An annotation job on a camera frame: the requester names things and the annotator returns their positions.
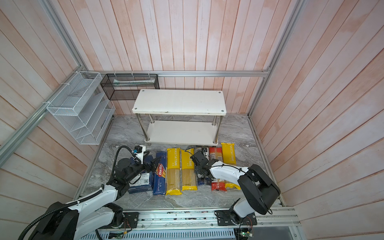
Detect white two-tier shelf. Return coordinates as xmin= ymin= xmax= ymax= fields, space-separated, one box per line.
xmin=132 ymin=89 xmax=227 ymax=146

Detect blue Barilla spaghetti box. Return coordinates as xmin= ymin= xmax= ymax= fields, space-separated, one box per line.
xmin=153 ymin=151 xmax=167 ymax=195

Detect yellow pastatime spaghetti pack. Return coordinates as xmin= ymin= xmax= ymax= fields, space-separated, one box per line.
xmin=181 ymin=148 xmax=198 ymax=191
xmin=166 ymin=148 xmax=182 ymax=196

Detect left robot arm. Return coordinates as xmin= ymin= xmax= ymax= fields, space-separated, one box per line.
xmin=19 ymin=156 xmax=160 ymax=240

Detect black mesh basket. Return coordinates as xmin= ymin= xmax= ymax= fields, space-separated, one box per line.
xmin=101 ymin=73 xmax=160 ymax=101

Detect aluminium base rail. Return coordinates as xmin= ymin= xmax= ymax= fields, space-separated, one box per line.
xmin=83 ymin=207 xmax=306 ymax=240

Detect red spaghetti pack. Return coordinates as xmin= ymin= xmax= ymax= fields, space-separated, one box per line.
xmin=210 ymin=147 xmax=227 ymax=192

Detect white wire mesh rack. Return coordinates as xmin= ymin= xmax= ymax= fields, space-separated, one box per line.
xmin=47 ymin=72 xmax=115 ymax=145

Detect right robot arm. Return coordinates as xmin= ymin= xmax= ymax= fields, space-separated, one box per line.
xmin=191 ymin=151 xmax=281 ymax=226

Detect blue white-label spaghetti pack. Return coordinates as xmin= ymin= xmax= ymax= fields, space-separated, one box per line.
xmin=195 ymin=147 xmax=211 ymax=186

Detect dark blue pasta bag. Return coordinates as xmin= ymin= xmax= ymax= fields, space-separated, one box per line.
xmin=128 ymin=171 xmax=154 ymax=194

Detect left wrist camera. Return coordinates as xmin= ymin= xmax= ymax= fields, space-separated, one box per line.
xmin=133 ymin=145 xmax=146 ymax=165

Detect yellow spaghetti pack far right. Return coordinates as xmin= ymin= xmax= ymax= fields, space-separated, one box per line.
xmin=221 ymin=143 xmax=241 ymax=190

